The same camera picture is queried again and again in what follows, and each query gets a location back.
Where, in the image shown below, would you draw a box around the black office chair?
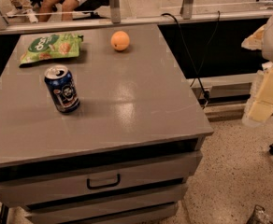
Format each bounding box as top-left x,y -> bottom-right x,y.
39,0 -> 109,15

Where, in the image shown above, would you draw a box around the green chip bag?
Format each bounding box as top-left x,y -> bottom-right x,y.
20,33 -> 83,64

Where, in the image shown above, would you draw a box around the black cable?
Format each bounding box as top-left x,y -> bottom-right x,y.
160,10 -> 222,110

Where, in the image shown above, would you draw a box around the grey drawer cabinet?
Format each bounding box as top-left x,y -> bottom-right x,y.
0,25 -> 212,224

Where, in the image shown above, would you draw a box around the blue pepsi can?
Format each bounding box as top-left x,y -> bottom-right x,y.
44,64 -> 79,114

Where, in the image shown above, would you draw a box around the black drawer handle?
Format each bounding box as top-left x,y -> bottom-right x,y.
86,174 -> 121,190

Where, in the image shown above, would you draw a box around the orange fruit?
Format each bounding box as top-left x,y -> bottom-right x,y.
110,31 -> 130,51

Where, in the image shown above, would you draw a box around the standing person legs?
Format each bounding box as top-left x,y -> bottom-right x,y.
7,0 -> 38,23

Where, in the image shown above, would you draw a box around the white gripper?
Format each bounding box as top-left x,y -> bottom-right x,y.
241,15 -> 273,127

